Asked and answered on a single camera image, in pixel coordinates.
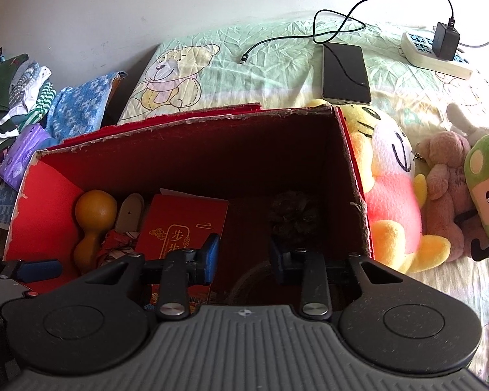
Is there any blue patterned towel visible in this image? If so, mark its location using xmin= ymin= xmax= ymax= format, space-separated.
xmin=45 ymin=72 xmax=128 ymax=141

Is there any black charging cable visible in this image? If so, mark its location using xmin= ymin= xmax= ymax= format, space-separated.
xmin=240 ymin=0 xmax=455 ymax=66

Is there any wooden shoehorn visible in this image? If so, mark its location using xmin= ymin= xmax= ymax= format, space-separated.
xmin=115 ymin=193 xmax=146 ymax=235

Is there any pile of folded clothes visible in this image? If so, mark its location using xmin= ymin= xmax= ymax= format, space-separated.
xmin=0 ymin=54 xmax=57 ymax=164

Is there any white power cable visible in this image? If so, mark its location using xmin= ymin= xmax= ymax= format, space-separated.
xmin=460 ymin=20 xmax=489 ymax=49

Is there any red cardboard box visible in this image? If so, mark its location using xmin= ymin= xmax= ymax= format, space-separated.
xmin=3 ymin=105 xmax=375 ymax=306

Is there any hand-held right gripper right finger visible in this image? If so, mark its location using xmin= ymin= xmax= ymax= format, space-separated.
xmin=269 ymin=237 xmax=406 ymax=320

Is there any yellow pink tiger plush toy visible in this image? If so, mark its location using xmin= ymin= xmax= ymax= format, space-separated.
xmin=307 ymin=98 xmax=452 ymax=274

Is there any white power strip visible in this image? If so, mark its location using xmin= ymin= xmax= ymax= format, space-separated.
xmin=400 ymin=30 xmax=473 ymax=80

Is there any brown pine cone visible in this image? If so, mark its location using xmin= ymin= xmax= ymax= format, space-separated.
xmin=268 ymin=191 xmax=322 ymax=247

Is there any grey bunny plush toy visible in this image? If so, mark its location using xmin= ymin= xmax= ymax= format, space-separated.
xmin=446 ymin=103 xmax=489 ymax=141

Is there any brown packing tape roll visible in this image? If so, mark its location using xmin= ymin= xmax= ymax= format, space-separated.
xmin=228 ymin=261 xmax=300 ymax=306

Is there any red gift packet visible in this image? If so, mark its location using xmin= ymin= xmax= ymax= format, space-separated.
xmin=135 ymin=188 xmax=230 ymax=314

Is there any brown bear plush toy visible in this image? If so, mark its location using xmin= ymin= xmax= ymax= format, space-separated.
xmin=416 ymin=130 xmax=487 ymax=262

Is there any black smartphone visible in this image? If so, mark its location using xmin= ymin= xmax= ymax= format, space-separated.
xmin=322 ymin=42 xmax=372 ymax=105

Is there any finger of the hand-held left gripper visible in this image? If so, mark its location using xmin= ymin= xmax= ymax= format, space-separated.
xmin=0 ymin=258 xmax=63 ymax=285

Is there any purple tissue packet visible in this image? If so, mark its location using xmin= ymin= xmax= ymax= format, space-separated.
xmin=0 ymin=124 xmax=60 ymax=191

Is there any black charger adapter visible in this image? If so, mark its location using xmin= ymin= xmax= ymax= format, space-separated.
xmin=433 ymin=18 xmax=461 ymax=62

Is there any orange wooden gourd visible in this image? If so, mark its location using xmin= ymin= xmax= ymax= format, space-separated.
xmin=73 ymin=190 xmax=118 ymax=275

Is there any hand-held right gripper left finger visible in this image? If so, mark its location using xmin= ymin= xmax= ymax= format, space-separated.
xmin=81 ymin=234 xmax=221 ymax=322

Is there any red patterned ornament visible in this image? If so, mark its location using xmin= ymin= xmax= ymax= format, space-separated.
xmin=100 ymin=230 xmax=141 ymax=267

